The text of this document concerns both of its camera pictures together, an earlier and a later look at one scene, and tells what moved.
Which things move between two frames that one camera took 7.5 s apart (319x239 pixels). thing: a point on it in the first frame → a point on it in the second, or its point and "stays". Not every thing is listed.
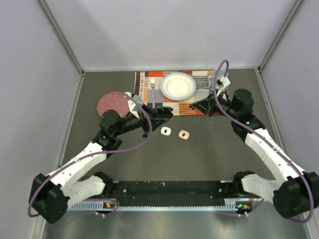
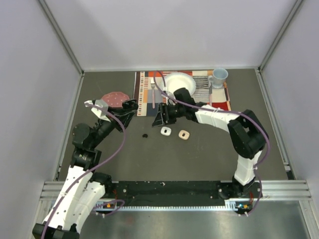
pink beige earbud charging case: x=184 y=134 stays
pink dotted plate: x=116 y=101 stays
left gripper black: x=144 y=120 → x=123 y=114
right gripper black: x=207 y=105 → x=166 y=116
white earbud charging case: x=166 y=131 stays
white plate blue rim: x=178 y=86 stays
